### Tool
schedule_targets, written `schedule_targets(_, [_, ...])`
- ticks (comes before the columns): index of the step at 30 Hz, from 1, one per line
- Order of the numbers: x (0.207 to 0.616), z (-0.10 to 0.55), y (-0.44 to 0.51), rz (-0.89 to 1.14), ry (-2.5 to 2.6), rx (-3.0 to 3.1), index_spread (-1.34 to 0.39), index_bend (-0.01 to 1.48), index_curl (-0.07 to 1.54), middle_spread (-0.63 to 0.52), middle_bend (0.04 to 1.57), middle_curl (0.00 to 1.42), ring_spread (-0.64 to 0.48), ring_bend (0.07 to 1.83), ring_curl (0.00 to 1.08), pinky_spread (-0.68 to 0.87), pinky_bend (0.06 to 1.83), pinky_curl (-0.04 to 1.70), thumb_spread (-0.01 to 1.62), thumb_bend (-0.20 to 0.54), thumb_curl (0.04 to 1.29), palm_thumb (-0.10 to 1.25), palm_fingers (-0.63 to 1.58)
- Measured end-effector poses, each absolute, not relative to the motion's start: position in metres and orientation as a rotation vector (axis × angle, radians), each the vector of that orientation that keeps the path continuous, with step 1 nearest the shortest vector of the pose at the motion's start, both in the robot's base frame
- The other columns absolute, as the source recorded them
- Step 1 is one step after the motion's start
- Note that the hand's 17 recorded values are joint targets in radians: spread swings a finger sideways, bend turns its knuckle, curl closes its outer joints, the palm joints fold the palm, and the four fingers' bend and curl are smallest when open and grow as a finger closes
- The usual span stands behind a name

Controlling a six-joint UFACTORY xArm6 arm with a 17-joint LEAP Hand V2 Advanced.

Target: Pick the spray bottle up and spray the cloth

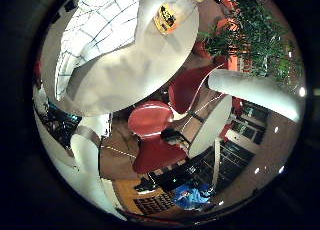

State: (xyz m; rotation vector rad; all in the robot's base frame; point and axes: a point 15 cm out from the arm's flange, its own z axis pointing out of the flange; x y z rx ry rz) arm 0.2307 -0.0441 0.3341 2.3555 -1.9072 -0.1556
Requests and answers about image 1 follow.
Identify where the orange plant pot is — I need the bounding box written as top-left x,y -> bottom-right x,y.
214,18 -> 249,73

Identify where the clear spray bottle yellow label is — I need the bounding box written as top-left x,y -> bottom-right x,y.
153,0 -> 223,36

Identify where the round white table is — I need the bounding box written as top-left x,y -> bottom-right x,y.
39,0 -> 201,118
188,94 -> 233,159

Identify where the person in blue top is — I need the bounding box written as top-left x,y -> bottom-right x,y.
172,184 -> 215,210

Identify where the green leafy plant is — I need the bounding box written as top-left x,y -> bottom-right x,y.
199,0 -> 303,88

